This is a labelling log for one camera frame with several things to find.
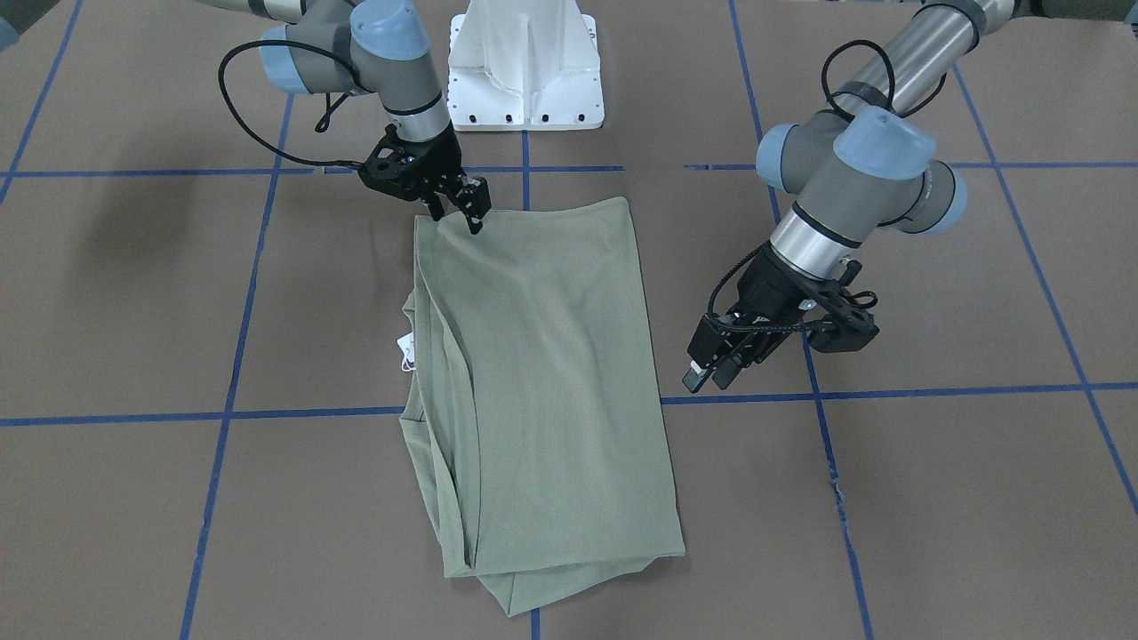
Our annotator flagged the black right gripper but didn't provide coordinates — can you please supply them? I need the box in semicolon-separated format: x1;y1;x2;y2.
391;124;492;235

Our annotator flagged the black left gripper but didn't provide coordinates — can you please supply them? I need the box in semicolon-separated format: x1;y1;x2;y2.
682;243;822;394

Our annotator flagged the olive green long-sleeve shirt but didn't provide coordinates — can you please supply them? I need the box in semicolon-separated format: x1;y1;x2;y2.
401;197;685;617

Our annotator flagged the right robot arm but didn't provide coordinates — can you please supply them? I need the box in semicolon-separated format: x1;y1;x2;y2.
217;1;492;233

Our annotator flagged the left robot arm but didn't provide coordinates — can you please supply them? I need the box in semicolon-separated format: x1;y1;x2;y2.
683;1;1135;393

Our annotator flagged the white shirt neck tag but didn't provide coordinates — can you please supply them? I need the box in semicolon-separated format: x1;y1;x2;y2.
396;333;417;372

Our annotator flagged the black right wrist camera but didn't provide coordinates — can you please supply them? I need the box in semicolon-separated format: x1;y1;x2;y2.
355;130;421;202

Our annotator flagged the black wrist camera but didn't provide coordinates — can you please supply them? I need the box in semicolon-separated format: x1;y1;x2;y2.
801;259;879;354
355;130;421;202

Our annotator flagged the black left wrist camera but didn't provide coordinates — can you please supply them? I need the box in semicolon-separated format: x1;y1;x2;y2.
801;259;879;354

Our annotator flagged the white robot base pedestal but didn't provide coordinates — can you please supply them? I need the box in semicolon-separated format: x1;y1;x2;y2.
446;1;605;132

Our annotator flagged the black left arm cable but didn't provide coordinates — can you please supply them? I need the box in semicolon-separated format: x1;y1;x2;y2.
707;39;948;337

